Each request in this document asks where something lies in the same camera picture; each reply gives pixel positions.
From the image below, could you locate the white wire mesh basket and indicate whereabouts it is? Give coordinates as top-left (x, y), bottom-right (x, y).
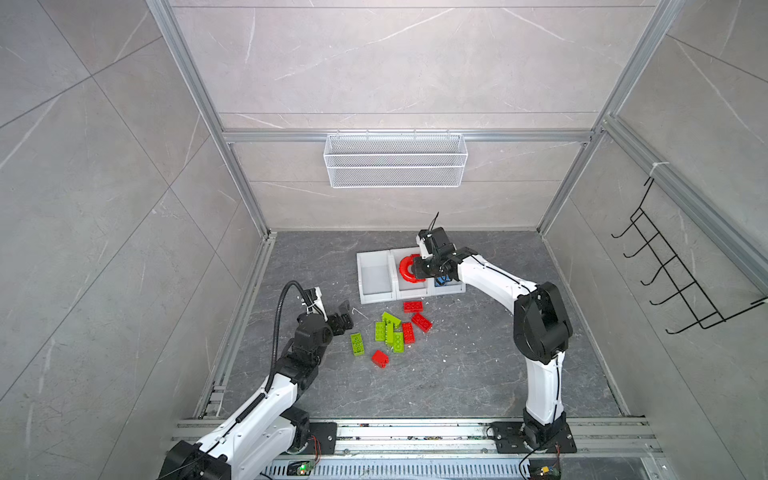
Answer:
top-left (323, 133), bottom-right (469, 189)

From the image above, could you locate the aluminium rail frame front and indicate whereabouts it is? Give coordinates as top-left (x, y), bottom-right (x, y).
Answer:
top-left (167, 416), bottom-right (667, 480)

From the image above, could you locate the red arch lego piece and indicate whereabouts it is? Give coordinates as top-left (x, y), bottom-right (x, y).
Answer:
top-left (398, 254), bottom-right (424, 284)

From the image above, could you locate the black wire hook rack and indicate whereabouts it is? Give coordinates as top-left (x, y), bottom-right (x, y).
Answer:
top-left (611, 177), bottom-right (767, 335)

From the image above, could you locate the green lego brick cluster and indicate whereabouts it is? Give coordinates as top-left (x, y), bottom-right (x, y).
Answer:
top-left (374, 312), bottom-right (405, 353)

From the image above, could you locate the blue lego brick top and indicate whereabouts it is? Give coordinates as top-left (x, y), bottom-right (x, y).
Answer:
top-left (434, 276), bottom-right (452, 287)

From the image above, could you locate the red small lego brick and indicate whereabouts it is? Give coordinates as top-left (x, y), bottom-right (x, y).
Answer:
top-left (371, 350), bottom-right (390, 369)

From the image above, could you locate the black corrugated cable hose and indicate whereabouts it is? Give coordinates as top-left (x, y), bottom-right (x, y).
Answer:
top-left (263, 279), bottom-right (314, 394)

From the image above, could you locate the white three-compartment bin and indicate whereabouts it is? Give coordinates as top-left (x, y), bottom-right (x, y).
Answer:
top-left (356, 247), bottom-right (466, 304)

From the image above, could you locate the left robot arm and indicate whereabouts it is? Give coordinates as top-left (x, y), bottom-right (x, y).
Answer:
top-left (158, 301), bottom-right (353, 479)

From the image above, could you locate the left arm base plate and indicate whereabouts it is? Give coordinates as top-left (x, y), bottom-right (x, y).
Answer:
top-left (286, 421), bottom-right (338, 457)

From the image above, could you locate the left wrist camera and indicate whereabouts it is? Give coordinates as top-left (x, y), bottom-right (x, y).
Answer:
top-left (303, 287), bottom-right (327, 318)

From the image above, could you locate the red lego brick top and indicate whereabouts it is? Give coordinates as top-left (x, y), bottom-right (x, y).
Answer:
top-left (403, 301), bottom-right (424, 313)

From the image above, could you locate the red lego brick angled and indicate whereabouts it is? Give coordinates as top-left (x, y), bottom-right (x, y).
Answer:
top-left (411, 313), bottom-right (433, 333)

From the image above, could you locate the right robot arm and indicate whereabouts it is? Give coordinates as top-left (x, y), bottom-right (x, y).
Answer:
top-left (411, 227), bottom-right (573, 450)

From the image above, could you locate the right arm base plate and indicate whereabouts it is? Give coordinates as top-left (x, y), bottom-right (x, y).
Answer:
top-left (485, 421), bottom-right (578, 454)

